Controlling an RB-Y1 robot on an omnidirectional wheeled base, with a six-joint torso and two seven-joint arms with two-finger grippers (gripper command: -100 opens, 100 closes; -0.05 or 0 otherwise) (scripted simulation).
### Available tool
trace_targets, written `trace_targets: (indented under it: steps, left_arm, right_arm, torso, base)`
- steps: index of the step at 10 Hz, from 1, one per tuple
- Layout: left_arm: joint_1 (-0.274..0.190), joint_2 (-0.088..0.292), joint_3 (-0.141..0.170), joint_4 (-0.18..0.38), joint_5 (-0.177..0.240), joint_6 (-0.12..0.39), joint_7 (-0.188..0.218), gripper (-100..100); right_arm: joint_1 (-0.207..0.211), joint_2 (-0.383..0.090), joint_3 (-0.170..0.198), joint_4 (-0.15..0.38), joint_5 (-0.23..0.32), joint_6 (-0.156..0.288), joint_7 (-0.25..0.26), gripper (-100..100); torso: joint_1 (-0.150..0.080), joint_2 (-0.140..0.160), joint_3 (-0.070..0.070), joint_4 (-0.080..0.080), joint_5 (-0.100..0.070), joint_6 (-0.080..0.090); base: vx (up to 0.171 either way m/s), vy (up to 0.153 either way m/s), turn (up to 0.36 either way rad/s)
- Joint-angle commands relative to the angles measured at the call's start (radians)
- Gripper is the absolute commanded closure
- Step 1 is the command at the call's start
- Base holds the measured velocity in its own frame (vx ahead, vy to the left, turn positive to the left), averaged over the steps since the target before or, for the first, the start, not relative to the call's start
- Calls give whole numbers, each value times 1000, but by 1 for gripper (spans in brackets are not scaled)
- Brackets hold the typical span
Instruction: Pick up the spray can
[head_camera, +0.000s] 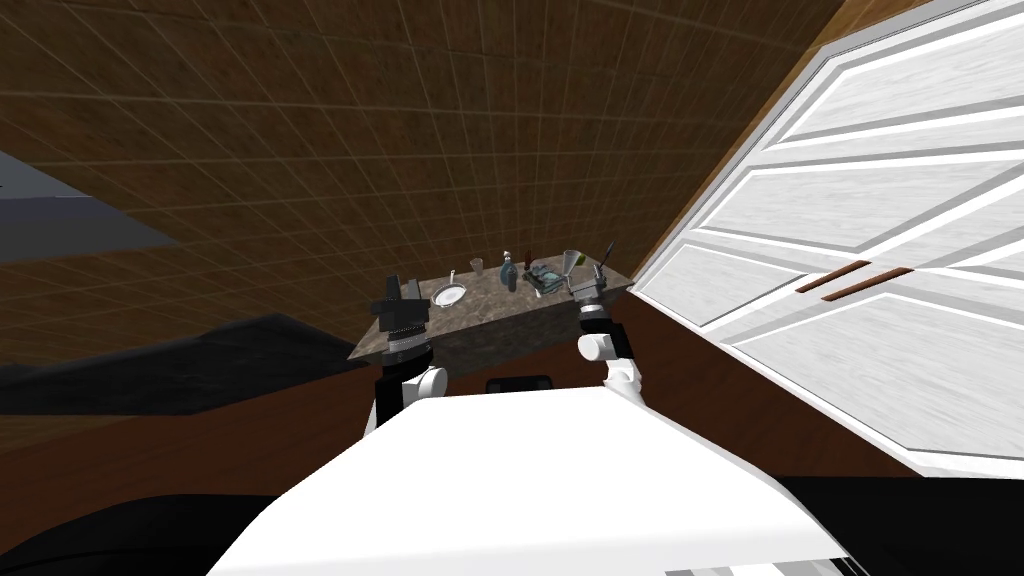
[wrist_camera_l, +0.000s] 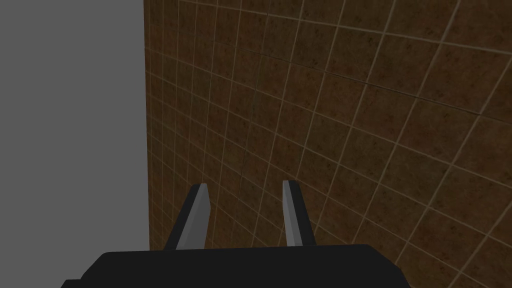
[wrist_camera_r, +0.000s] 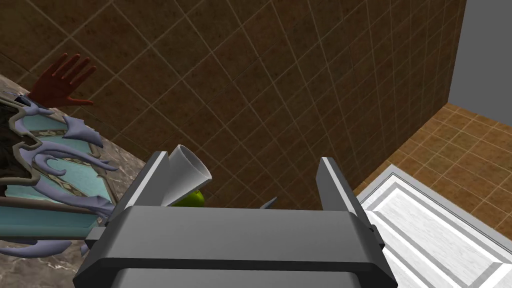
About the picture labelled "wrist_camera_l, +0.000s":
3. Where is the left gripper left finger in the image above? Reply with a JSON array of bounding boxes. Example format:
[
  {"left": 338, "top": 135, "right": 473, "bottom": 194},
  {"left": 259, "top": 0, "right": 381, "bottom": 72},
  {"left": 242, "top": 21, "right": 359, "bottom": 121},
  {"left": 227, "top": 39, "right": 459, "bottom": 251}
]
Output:
[{"left": 163, "top": 182, "right": 212, "bottom": 252}]

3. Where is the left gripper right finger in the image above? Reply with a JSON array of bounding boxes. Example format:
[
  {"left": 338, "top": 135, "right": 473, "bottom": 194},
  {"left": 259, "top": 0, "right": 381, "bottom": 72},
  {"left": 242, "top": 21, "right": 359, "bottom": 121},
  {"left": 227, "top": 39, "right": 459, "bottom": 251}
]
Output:
[{"left": 281, "top": 179, "right": 318, "bottom": 248}]

